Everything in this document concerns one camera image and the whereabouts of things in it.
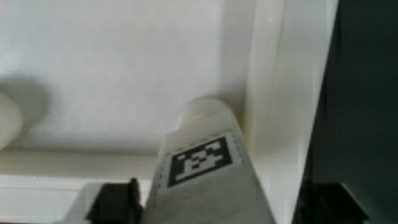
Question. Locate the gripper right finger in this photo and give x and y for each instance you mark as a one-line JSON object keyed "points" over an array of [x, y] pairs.
{"points": [[328, 205]]}

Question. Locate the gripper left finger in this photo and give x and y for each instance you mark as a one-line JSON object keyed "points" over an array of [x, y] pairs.
{"points": [[116, 208]]}

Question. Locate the white leg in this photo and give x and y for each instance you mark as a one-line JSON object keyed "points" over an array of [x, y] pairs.
{"points": [[207, 191]]}

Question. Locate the white square tabletop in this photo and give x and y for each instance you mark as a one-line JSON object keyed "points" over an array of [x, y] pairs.
{"points": [[109, 61]]}

